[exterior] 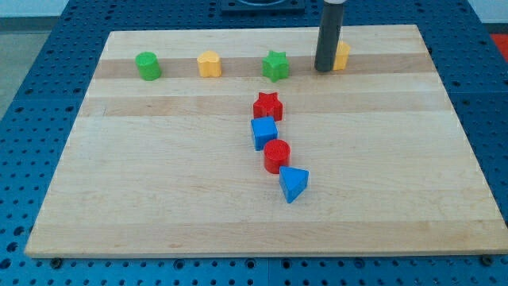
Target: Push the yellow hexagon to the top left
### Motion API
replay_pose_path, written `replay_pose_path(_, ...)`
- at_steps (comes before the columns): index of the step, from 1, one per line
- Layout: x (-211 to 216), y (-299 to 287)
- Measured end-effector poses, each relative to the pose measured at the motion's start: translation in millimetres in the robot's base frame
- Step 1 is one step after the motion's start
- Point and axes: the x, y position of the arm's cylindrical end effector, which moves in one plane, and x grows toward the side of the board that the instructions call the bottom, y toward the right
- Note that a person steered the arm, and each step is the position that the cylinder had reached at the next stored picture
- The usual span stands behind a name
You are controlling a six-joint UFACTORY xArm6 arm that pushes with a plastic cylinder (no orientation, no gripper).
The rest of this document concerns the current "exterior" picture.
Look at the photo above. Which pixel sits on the green cylinder block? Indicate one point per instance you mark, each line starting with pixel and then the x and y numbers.
pixel 148 66

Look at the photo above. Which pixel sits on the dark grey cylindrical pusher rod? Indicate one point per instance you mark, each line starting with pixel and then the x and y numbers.
pixel 329 34

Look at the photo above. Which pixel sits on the green star block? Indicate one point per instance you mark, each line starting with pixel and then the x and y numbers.
pixel 275 66

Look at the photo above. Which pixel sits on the yellow heart block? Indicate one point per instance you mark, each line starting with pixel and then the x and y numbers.
pixel 209 64

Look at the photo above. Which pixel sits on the yellow hexagon block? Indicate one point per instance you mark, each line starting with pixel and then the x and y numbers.
pixel 341 58

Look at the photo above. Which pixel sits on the blue triangle block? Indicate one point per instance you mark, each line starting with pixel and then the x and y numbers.
pixel 293 181

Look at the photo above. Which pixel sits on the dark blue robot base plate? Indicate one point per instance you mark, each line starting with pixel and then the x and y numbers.
pixel 261 6

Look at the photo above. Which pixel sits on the red star block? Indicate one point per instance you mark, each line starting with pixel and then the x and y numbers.
pixel 268 104

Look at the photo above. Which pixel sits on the blue cube block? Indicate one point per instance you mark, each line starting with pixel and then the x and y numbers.
pixel 263 130

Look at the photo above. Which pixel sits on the red cylinder block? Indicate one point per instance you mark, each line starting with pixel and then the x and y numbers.
pixel 277 153

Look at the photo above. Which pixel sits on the light wooden board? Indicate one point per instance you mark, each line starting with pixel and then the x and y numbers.
pixel 167 168

